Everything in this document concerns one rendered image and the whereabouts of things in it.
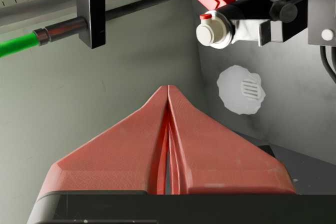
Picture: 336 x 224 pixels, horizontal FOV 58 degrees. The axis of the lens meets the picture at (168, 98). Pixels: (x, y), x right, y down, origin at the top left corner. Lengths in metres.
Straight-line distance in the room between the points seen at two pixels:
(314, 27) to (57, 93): 0.34
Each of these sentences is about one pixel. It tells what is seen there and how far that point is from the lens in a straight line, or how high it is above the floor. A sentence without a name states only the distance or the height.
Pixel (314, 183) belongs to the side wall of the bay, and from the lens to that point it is 0.55.
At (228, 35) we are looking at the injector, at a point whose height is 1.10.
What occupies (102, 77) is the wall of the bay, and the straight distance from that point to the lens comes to 0.50.
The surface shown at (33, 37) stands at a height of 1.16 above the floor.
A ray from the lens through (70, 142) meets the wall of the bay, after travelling 0.50.
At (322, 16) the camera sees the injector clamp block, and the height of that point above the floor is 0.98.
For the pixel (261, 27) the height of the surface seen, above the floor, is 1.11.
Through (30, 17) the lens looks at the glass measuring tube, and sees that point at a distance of 0.42.
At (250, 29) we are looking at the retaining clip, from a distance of 0.21.
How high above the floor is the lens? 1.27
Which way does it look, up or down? 34 degrees down
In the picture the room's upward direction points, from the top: 120 degrees counter-clockwise
